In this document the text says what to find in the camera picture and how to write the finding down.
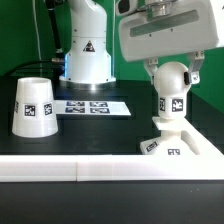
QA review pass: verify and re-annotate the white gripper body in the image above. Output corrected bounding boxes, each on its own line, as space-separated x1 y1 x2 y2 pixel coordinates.
119 0 224 62

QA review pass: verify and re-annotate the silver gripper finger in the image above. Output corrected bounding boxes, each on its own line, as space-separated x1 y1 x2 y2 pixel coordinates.
144 58 158 83
184 50 205 85

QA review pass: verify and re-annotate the white lamp bulb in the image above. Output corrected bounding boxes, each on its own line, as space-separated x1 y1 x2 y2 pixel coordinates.
154 62 190 119

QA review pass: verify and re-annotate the white lamp base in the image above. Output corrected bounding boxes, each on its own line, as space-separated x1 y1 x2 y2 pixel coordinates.
140 117 194 157

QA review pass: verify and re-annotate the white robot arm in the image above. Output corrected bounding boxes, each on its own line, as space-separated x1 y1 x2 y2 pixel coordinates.
60 0 224 88

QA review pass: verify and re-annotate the white lamp shade cone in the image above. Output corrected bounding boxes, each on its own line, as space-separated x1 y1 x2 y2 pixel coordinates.
12 77 58 138

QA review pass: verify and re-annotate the white tag sheet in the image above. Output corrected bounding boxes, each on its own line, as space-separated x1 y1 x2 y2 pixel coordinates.
55 100 131 116

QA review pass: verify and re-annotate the black cable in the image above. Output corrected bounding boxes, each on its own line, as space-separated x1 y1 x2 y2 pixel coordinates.
4 59 66 78

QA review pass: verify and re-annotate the white L-shaped wall fence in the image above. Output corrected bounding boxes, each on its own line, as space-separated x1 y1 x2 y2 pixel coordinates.
0 122 224 182

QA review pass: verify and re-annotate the white thin cable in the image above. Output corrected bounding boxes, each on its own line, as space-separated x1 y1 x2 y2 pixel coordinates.
32 0 43 61

